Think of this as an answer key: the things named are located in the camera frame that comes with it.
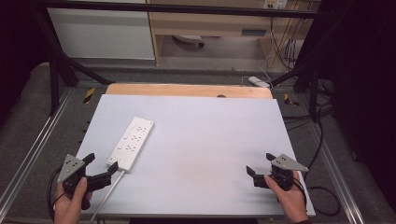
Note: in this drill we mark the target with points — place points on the white cabinet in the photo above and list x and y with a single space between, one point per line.
99 34

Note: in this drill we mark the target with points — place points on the white chair base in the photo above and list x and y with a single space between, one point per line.
190 39

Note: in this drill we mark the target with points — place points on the person's right hand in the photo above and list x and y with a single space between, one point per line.
291 202

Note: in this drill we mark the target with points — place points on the person's left hand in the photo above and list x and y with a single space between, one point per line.
67 207

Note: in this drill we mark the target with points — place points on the aluminium rail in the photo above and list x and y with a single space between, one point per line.
337 177
34 143

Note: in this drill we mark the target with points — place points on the small white power strip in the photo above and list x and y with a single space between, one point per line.
258 81

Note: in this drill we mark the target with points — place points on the wooden board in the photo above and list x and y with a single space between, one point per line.
186 90

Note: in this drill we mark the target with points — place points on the wooden desk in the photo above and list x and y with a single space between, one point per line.
211 23

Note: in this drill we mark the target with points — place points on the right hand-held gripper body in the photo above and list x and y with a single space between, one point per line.
283 174

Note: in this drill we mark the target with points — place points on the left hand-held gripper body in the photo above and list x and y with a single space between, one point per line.
71 169

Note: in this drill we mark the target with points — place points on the white wall socket panel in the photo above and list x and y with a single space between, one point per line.
275 3

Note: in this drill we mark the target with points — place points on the black metal frame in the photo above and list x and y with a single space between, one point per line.
54 81

